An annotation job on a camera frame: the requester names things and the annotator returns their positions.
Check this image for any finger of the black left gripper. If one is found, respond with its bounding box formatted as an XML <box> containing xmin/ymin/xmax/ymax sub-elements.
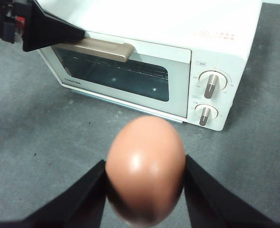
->
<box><xmin>22</xmin><ymin>0</ymin><xmax>86</xmax><ymax>52</ymax></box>

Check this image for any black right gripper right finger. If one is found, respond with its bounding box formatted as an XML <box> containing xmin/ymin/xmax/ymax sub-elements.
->
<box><xmin>184</xmin><ymin>154</ymin><xmax>280</xmax><ymax>228</ymax></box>

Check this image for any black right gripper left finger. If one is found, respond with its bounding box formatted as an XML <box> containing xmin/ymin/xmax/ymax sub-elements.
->
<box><xmin>0</xmin><ymin>159</ymin><xmax>131</xmax><ymax>228</ymax></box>

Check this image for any beige oven door handle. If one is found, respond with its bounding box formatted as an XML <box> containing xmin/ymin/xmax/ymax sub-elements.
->
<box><xmin>75</xmin><ymin>37</ymin><xmax>134</xmax><ymax>63</ymax></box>

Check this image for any brown egg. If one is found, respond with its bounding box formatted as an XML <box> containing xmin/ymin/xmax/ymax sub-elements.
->
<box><xmin>105</xmin><ymin>115</ymin><xmax>186</xmax><ymax>228</ymax></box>

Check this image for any small beige timer knob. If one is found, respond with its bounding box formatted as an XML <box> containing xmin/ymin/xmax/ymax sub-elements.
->
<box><xmin>195</xmin><ymin>104</ymin><xmax>218</xmax><ymax>127</ymax></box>

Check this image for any cream toaster oven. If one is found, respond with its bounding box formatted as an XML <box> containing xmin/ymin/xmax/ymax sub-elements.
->
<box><xmin>34</xmin><ymin>0</ymin><xmax>264</xmax><ymax>132</ymax></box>

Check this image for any large beige temperature knob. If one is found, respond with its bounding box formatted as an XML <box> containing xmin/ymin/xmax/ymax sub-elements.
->
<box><xmin>198</xmin><ymin>70</ymin><xmax>227</xmax><ymax>99</ymax></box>

